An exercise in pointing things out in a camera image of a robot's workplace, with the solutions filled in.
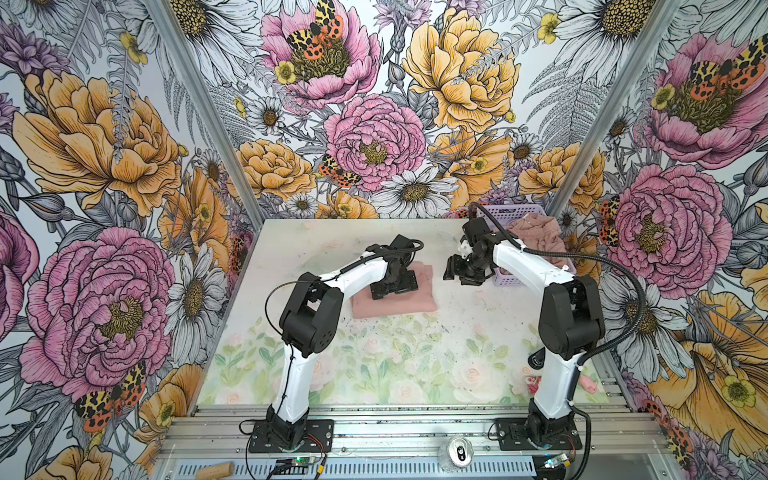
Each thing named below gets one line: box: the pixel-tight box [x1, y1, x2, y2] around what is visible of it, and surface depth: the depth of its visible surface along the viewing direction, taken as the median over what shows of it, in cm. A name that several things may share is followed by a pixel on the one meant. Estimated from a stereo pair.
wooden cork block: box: [196, 461, 235, 480], surface depth 70 cm
